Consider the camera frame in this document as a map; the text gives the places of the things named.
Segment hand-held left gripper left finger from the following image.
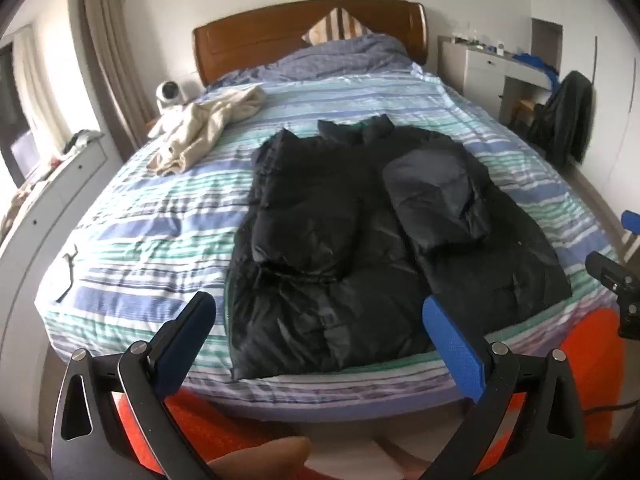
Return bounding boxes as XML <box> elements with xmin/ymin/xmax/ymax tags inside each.
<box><xmin>50</xmin><ymin>290</ymin><xmax>218</xmax><ymax>480</ymax></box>

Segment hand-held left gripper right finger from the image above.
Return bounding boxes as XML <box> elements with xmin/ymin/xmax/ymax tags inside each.
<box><xmin>419</xmin><ymin>294</ymin><xmax>590</xmax><ymax>480</ymax></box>

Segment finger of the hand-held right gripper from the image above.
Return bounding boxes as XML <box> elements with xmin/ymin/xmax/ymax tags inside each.
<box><xmin>621</xmin><ymin>210</ymin><xmax>640</xmax><ymax>263</ymax></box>

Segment black down jacket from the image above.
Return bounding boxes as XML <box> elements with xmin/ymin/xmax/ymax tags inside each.
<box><xmin>227</xmin><ymin>114</ymin><xmax>573</xmax><ymax>382</ymax></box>

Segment dark clothes pile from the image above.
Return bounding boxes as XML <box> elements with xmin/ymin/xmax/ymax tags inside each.
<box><xmin>61</xmin><ymin>130</ymin><xmax>105</xmax><ymax>155</ymax></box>

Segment person's left hand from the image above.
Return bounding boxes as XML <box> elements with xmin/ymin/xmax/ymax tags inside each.
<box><xmin>207</xmin><ymin>436</ymin><xmax>312</xmax><ymax>480</ymax></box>

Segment orange pants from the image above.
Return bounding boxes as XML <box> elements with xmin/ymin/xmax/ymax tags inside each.
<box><xmin>117</xmin><ymin>307</ymin><xmax>628</xmax><ymax>480</ymax></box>

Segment bed with striped sheet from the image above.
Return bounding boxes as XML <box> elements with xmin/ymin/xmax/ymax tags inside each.
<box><xmin>35</xmin><ymin>60</ymin><xmax>623</xmax><ymax>423</ymax></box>

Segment white low cabinet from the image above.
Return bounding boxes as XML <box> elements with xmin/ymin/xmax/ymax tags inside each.
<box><xmin>0</xmin><ymin>132</ymin><xmax>125</xmax><ymax>326</ymax></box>

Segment blue cloth on desk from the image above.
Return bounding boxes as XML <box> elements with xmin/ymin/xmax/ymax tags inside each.
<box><xmin>512</xmin><ymin>51</ymin><xmax>561</xmax><ymax>92</ymax></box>

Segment beige garment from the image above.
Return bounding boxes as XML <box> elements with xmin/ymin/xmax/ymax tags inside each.
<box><xmin>146</xmin><ymin>85</ymin><xmax>267</xmax><ymax>177</ymax></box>

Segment white desk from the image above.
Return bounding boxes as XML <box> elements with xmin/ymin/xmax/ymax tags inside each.
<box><xmin>437</xmin><ymin>34</ymin><xmax>560</xmax><ymax>128</ymax></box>

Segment white round device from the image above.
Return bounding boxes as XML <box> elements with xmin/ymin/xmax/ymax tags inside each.
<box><xmin>155</xmin><ymin>80</ymin><xmax>187</xmax><ymax>108</ymax></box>

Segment beige curtain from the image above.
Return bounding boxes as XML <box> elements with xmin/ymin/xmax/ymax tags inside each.
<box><xmin>80</xmin><ymin>0</ymin><xmax>157</xmax><ymax>153</ymax></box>

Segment blue-grey duvet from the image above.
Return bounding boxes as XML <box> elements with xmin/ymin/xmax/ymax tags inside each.
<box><xmin>210</xmin><ymin>34</ymin><xmax>413</xmax><ymax>92</ymax></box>

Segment wooden headboard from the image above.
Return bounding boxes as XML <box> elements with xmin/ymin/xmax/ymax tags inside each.
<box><xmin>192</xmin><ymin>0</ymin><xmax>430</xmax><ymax>87</ymax></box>

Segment striped pillow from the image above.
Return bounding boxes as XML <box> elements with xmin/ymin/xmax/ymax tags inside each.
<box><xmin>302</xmin><ymin>7</ymin><xmax>371</xmax><ymax>45</ymax></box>

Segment black cable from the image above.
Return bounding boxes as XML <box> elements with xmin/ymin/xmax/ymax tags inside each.
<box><xmin>582</xmin><ymin>399</ymin><xmax>640</xmax><ymax>417</ymax></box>

